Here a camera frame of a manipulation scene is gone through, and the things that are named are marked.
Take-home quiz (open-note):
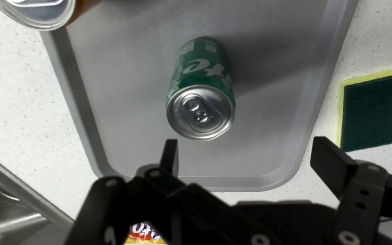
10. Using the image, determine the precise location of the orange soda can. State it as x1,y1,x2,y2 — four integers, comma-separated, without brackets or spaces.
0,0,103,33

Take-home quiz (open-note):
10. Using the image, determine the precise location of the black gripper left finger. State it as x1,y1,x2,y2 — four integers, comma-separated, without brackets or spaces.
64,138,269,245

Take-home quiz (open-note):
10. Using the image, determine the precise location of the stainless steel double sink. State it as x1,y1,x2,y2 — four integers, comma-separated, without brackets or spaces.
0,148,75,245

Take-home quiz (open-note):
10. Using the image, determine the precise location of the gray plastic tray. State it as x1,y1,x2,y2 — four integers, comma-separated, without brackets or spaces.
38,0,359,194

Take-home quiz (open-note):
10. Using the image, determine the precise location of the green yellow sponge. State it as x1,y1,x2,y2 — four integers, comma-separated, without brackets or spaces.
336,67,392,154

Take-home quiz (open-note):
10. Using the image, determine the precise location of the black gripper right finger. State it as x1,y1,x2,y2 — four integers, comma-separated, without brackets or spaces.
309,135,392,245

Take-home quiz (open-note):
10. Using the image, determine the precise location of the green sprite can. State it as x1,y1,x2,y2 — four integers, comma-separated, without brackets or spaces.
164,37,237,142

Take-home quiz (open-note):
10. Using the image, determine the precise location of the red snack packet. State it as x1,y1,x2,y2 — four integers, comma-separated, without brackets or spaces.
122,221,167,245

